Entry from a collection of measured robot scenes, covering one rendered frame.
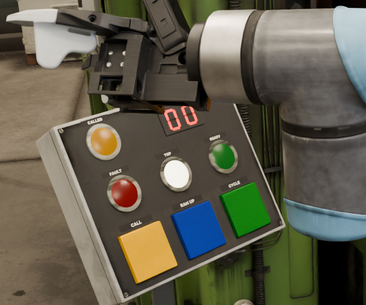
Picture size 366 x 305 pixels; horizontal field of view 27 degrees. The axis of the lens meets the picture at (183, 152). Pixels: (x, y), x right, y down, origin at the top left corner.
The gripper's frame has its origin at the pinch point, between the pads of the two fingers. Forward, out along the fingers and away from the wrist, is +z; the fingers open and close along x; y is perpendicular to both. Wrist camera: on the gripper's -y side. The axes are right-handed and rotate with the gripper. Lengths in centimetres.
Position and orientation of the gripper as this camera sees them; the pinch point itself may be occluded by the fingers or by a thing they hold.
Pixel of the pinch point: (46, 39)
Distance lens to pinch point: 85.7
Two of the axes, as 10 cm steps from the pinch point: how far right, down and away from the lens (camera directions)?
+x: 4.0, 2.3, 8.9
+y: -1.4, 9.7, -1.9
